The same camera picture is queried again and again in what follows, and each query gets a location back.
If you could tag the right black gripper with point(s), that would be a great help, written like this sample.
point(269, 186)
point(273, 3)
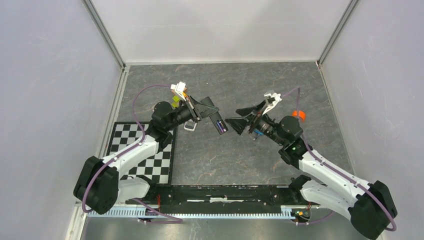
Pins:
point(239, 124)

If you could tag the white remote control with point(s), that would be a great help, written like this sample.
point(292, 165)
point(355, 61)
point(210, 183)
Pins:
point(190, 126)

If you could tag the green yellow block stack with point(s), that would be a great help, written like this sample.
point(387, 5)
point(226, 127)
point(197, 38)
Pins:
point(176, 102)

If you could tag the blue battery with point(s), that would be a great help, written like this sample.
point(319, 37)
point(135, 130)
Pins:
point(258, 133)

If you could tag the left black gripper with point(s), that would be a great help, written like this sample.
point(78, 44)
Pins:
point(199, 110)

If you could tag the purple battery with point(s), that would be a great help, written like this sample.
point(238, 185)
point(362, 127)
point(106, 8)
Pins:
point(221, 127)

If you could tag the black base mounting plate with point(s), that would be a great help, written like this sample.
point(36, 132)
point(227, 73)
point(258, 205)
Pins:
point(224, 199)

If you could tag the orange tape roll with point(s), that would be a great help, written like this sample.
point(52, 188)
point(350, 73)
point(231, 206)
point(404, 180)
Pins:
point(299, 114)

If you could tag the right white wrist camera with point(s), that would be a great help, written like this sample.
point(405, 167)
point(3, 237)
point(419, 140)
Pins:
point(271, 100)

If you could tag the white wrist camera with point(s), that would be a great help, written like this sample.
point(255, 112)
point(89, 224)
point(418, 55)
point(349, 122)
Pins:
point(178, 90)
point(271, 100)

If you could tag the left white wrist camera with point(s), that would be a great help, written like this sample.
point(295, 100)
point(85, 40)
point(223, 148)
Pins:
point(178, 90)

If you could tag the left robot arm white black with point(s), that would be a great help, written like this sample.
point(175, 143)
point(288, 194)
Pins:
point(100, 184)

